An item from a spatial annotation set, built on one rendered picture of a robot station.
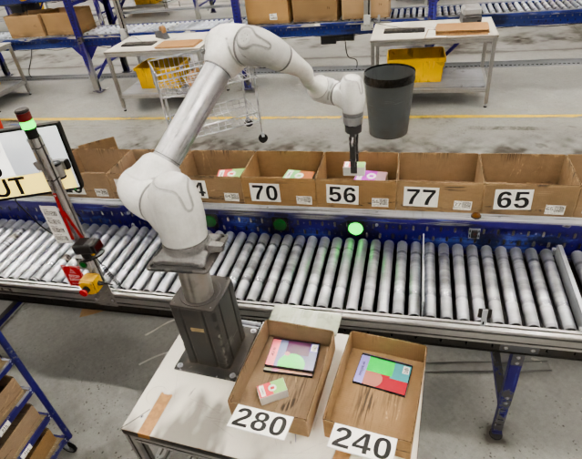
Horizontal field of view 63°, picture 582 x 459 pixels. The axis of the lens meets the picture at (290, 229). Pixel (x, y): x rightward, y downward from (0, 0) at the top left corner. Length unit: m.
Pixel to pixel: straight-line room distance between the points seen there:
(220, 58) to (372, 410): 1.31
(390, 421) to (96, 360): 2.03
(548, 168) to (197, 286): 1.81
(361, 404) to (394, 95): 3.58
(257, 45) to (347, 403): 1.24
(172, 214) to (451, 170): 1.58
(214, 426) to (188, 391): 0.19
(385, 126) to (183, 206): 3.72
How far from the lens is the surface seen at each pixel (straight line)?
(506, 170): 2.63
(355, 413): 1.73
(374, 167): 2.59
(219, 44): 1.75
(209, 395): 1.86
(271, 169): 2.70
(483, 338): 2.07
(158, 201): 1.48
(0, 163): 2.31
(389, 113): 4.92
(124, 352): 3.19
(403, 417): 1.73
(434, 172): 2.60
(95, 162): 3.21
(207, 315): 1.69
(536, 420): 2.76
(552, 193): 2.39
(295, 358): 1.85
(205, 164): 2.83
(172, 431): 1.82
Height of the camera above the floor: 2.22
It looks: 36 degrees down
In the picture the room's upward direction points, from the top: 7 degrees counter-clockwise
